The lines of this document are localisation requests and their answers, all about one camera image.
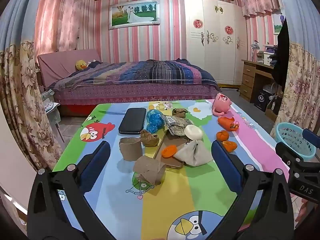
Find desk lamp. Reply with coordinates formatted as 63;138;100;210
250;41;260;62

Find white round foam piece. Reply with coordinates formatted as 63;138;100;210
184;124;203;140

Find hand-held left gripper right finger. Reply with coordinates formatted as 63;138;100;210
211;140;294;240

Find chair with cushion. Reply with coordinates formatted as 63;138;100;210
42;90;64;143

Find brown phone case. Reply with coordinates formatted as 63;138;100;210
153;136;185;169

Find torn cardboard tube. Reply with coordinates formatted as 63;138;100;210
119;137;142;161

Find pink cartoon mug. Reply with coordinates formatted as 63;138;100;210
212;92;233;117

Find small wall photo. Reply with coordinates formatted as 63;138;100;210
272;11;287;34

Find black hanging clothes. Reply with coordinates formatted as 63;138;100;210
271;17;290;90

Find black carton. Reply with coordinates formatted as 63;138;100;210
254;90;272;112

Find framed wedding photo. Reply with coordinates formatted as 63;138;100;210
108;0;160;30

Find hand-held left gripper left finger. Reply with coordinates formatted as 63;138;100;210
27;141;111;240

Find crushed cardboard tube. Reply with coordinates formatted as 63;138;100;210
132;155;166;186

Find blue plastic bag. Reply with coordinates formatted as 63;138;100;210
146;109;165;133

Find cartoon printed tablecloth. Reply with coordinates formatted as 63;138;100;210
51;99;290;240

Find black zip case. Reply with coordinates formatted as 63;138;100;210
118;108;147;135

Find person's right hand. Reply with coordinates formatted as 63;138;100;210
296;200;308;223

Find blue floral curtain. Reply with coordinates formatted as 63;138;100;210
275;0;320;140
0;0;63;170

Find white wardrobe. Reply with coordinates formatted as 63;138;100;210
183;0;250;87

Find brown paper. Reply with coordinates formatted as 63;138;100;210
140;129;159;147
172;108;188;118

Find white box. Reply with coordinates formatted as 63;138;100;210
257;51;272;65

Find orange snack packet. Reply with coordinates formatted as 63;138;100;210
217;116;240;132

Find pink window curtain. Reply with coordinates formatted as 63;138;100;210
34;0;97;63

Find silver printed snack wrapper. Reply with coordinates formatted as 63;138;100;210
167;122;195;137

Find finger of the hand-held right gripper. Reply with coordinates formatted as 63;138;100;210
302;128;320;147
275;142;320;180

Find brown cardboard box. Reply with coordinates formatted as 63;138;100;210
265;96;283;122

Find pink bed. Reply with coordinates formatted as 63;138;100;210
37;49;222;117

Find blue plastic basket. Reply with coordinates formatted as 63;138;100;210
276;122;317;159

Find wooden desk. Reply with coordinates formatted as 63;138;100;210
239;59;278;103

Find striped patchwork quilt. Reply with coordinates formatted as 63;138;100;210
49;59;222;92

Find silver barcode snack wrapper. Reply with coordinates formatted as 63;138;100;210
164;115;187;128

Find grey paper bag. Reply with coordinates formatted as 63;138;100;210
173;139;214;167

